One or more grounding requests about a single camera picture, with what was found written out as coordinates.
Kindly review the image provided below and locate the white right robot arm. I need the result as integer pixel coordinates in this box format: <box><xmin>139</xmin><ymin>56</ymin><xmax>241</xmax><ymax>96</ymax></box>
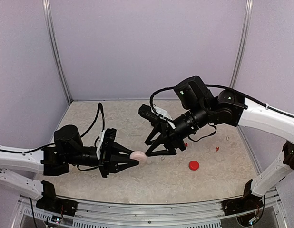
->
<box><xmin>139</xmin><ymin>76</ymin><xmax>294</xmax><ymax>211</ymax></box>

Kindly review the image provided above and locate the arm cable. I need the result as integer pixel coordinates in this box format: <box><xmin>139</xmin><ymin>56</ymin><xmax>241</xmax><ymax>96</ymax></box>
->
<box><xmin>149</xmin><ymin>83</ymin><xmax>294</xmax><ymax>119</ymax></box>
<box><xmin>80</xmin><ymin>102</ymin><xmax>106</xmax><ymax>138</ymax></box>

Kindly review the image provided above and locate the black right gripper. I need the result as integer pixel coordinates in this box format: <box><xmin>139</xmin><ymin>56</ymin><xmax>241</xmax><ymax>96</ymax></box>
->
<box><xmin>145</xmin><ymin>101</ymin><xmax>212</xmax><ymax>156</ymax></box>

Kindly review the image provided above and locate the right aluminium frame post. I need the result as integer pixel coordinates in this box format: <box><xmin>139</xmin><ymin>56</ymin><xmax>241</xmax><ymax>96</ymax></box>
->
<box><xmin>229</xmin><ymin>0</ymin><xmax>254</xmax><ymax>89</ymax></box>

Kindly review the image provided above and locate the left aluminium frame post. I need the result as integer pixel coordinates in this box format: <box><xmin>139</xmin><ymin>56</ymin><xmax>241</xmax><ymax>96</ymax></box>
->
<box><xmin>42</xmin><ymin>0</ymin><xmax>73</xmax><ymax>105</ymax></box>

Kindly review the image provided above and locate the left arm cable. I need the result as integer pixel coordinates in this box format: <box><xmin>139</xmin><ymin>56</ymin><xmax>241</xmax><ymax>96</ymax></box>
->
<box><xmin>80</xmin><ymin>102</ymin><xmax>106</xmax><ymax>138</ymax></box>

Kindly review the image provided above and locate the red round object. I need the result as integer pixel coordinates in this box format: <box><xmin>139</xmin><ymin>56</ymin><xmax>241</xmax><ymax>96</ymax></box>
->
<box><xmin>188</xmin><ymin>161</ymin><xmax>200</xmax><ymax>171</ymax></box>

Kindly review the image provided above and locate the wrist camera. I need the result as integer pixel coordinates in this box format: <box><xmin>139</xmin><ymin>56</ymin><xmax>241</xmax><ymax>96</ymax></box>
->
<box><xmin>138</xmin><ymin>104</ymin><xmax>175</xmax><ymax>129</ymax></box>
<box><xmin>95</xmin><ymin>128</ymin><xmax>117</xmax><ymax>160</ymax></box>

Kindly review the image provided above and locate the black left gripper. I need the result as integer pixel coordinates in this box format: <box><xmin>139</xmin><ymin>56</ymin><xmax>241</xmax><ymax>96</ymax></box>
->
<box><xmin>66</xmin><ymin>142</ymin><xmax>139</xmax><ymax>178</ymax></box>

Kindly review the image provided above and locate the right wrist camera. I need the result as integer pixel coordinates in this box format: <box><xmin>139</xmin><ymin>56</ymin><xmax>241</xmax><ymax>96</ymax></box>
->
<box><xmin>138</xmin><ymin>104</ymin><xmax>175</xmax><ymax>129</ymax></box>

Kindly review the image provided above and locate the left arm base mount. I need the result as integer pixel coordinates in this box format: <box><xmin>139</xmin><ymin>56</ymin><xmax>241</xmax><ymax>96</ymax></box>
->
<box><xmin>36</xmin><ymin>196</ymin><xmax>78</xmax><ymax>217</ymax></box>

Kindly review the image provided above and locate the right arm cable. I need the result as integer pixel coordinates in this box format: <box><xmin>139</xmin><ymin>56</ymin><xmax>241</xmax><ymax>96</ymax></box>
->
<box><xmin>149</xmin><ymin>83</ymin><xmax>294</xmax><ymax>119</ymax></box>

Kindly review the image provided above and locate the aluminium frame post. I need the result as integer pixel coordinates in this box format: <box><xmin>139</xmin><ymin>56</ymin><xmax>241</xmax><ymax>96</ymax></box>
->
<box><xmin>42</xmin><ymin>0</ymin><xmax>73</xmax><ymax>105</ymax></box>
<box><xmin>229</xmin><ymin>0</ymin><xmax>254</xmax><ymax>89</ymax></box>

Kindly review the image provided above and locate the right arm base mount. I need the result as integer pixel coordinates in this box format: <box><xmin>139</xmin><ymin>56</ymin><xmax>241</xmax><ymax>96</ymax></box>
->
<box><xmin>222</xmin><ymin>196</ymin><xmax>263</xmax><ymax>216</ymax></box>

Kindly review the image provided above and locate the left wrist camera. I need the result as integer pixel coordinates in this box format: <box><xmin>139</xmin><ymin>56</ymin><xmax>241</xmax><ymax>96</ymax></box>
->
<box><xmin>95</xmin><ymin>128</ymin><xmax>117</xmax><ymax>160</ymax></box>

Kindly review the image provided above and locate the front aluminium rail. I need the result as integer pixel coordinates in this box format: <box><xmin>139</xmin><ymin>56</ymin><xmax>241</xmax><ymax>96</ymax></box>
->
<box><xmin>17</xmin><ymin>187</ymin><xmax>285</xmax><ymax>228</ymax></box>

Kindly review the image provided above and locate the pink round lid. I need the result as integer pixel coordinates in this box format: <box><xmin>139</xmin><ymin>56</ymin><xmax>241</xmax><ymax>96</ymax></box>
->
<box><xmin>129</xmin><ymin>151</ymin><xmax>147</xmax><ymax>163</ymax></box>

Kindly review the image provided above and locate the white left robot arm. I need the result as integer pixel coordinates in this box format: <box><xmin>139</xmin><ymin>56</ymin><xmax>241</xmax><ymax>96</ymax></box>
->
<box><xmin>0</xmin><ymin>125</ymin><xmax>139</xmax><ymax>211</ymax></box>

